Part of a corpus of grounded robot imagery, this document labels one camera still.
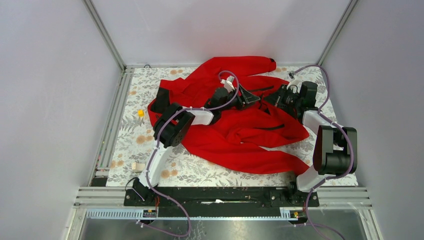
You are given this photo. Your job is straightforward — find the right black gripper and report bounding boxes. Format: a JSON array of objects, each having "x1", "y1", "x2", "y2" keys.
[{"x1": 262, "y1": 84, "x2": 302, "y2": 109}]

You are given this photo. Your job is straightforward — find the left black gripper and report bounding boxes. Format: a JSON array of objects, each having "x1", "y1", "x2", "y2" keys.
[{"x1": 219, "y1": 84, "x2": 259, "y2": 112}]

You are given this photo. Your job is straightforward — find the red zip-up jacket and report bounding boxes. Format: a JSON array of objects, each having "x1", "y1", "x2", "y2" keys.
[{"x1": 148, "y1": 56, "x2": 309, "y2": 175}]

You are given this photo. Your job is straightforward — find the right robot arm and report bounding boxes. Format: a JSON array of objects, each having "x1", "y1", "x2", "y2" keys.
[{"x1": 264, "y1": 81, "x2": 357, "y2": 207}]

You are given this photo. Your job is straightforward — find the small yellow cube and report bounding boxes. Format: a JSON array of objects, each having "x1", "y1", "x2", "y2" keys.
[{"x1": 137, "y1": 109, "x2": 145, "y2": 118}]

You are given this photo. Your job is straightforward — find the floral patterned table mat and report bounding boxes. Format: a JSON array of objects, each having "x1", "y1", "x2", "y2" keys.
[{"x1": 105, "y1": 65, "x2": 359, "y2": 187}]

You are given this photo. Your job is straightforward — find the multicoloured block row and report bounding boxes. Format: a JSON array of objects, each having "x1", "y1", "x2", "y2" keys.
[{"x1": 131, "y1": 162, "x2": 146, "y2": 173}]

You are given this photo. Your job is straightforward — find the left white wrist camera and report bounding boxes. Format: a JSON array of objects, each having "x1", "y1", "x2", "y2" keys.
[{"x1": 220, "y1": 75, "x2": 236, "y2": 93}]

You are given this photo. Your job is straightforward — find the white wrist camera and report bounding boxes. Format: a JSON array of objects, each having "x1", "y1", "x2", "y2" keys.
[
  {"x1": 220, "y1": 75, "x2": 236, "y2": 93},
  {"x1": 287, "y1": 71, "x2": 302, "y2": 93}
]

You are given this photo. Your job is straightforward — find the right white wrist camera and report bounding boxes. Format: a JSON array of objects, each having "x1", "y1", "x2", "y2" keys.
[{"x1": 287, "y1": 71, "x2": 302, "y2": 93}]

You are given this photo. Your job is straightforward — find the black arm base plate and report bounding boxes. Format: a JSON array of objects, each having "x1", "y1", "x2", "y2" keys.
[{"x1": 123, "y1": 187, "x2": 304, "y2": 218}]

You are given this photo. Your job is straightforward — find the aluminium frame rail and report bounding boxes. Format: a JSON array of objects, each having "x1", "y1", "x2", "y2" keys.
[{"x1": 67, "y1": 186, "x2": 382, "y2": 240}]

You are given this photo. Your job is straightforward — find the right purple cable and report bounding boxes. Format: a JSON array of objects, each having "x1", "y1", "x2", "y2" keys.
[{"x1": 288, "y1": 64, "x2": 355, "y2": 240}]

